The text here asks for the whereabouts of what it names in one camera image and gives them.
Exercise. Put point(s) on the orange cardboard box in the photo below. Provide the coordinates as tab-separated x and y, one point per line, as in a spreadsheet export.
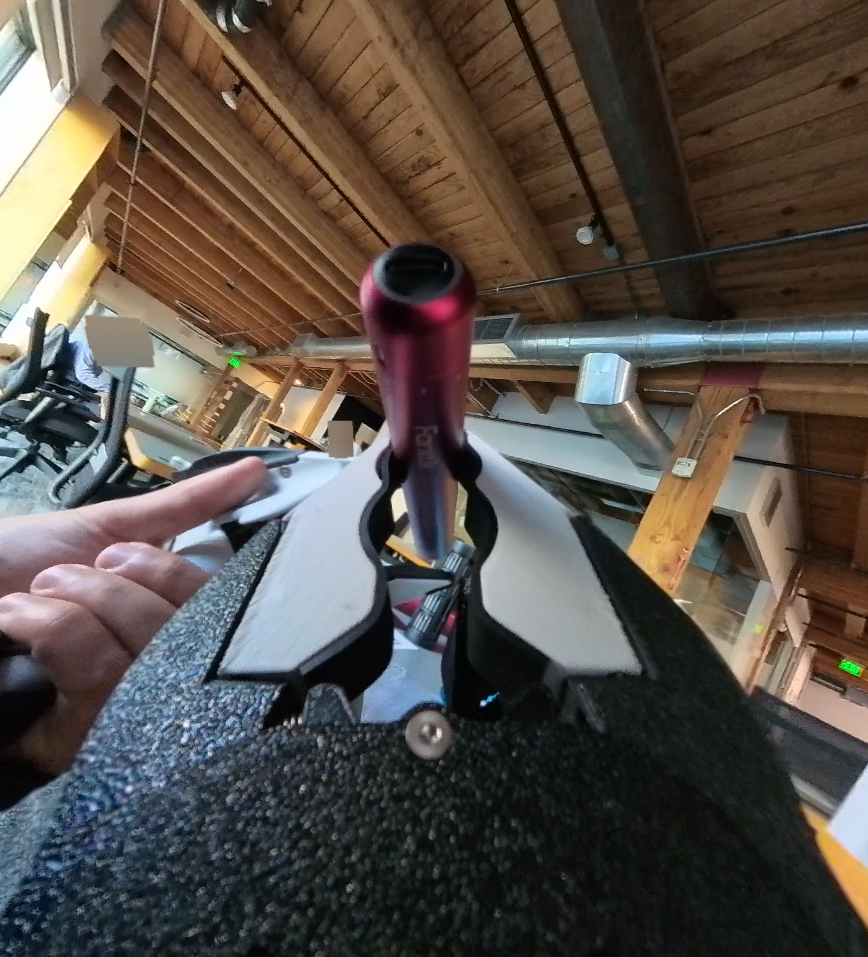
845	882

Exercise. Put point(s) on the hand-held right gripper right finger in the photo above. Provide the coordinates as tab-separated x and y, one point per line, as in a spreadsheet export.
561	590

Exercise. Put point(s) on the dark large ceiling pipe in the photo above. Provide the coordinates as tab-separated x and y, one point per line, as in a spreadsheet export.
628	149

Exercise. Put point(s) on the wooden support post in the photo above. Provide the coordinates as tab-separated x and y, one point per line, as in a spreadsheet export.
688	486

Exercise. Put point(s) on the black office chair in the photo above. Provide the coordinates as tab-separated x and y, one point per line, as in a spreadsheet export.
116	441
38	419

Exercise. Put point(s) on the silver ventilation duct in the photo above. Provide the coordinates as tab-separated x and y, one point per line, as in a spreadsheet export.
703	340

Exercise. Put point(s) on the magenta electric screwdriver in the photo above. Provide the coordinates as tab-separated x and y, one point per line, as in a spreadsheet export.
419	374

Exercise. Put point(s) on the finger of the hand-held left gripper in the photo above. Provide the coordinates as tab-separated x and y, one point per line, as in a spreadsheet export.
232	457
307	486

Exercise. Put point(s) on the thin black ceiling pipe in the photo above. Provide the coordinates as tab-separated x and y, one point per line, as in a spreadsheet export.
703	254

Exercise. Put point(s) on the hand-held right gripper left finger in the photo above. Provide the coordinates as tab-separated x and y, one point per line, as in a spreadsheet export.
307	590

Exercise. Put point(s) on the person's left hand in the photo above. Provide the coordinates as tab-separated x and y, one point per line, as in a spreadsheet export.
68	568

